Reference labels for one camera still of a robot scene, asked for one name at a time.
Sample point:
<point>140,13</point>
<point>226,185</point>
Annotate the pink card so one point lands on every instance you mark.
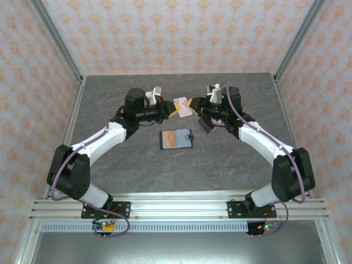
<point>182,107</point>

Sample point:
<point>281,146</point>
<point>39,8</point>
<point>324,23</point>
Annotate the dark card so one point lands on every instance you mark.
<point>205,126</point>

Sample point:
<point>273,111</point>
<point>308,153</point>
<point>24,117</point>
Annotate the blue card holder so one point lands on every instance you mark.
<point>182,138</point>

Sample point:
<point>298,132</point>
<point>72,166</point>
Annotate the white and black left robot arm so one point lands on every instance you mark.
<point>104,137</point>

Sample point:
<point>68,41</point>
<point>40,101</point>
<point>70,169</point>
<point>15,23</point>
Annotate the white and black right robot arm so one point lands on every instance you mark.
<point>261,140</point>

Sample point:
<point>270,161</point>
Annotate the orange card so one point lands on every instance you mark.
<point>168,139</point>

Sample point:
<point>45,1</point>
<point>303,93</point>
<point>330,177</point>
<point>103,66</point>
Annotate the circuit board with yellow connector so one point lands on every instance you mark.
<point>108,226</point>

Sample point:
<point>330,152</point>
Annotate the grey metal panel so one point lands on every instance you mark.
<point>178,250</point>

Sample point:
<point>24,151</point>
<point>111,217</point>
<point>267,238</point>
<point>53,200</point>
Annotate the aluminium side rail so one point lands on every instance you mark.
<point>288,123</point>
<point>73,115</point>

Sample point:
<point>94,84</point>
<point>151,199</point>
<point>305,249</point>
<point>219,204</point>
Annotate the aluminium table edge rail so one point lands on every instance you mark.
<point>178,193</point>

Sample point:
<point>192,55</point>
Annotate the aluminium frame post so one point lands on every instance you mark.
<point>56,38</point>
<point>299,38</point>

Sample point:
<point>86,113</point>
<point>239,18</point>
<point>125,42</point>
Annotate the wide aluminium mounting rail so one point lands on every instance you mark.
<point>178,210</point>

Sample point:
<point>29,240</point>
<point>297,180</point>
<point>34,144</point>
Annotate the circuit board on black bracket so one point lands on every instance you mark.
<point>268,226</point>

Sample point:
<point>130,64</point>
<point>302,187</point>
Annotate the short aluminium frame bar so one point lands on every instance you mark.
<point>327,244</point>
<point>27,244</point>

